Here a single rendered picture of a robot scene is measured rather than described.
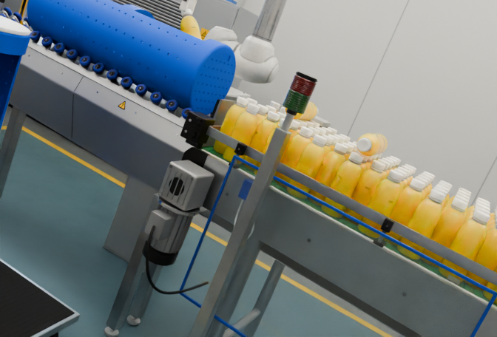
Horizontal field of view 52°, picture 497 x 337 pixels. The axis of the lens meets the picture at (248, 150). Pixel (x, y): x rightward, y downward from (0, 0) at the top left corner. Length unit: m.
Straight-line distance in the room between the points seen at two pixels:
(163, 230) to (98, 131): 0.65
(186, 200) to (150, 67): 0.57
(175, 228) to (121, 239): 1.15
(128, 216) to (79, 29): 1.02
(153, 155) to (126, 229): 0.87
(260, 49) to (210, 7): 1.25
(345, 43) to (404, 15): 0.53
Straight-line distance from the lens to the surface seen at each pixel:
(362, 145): 1.49
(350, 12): 4.60
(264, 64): 2.41
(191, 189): 1.53
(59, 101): 2.20
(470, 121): 4.45
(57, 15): 2.21
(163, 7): 3.78
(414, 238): 1.48
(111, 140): 2.03
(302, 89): 1.34
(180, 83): 1.81
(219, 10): 3.58
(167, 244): 1.61
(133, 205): 2.65
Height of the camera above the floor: 1.30
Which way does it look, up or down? 12 degrees down
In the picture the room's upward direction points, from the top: 22 degrees clockwise
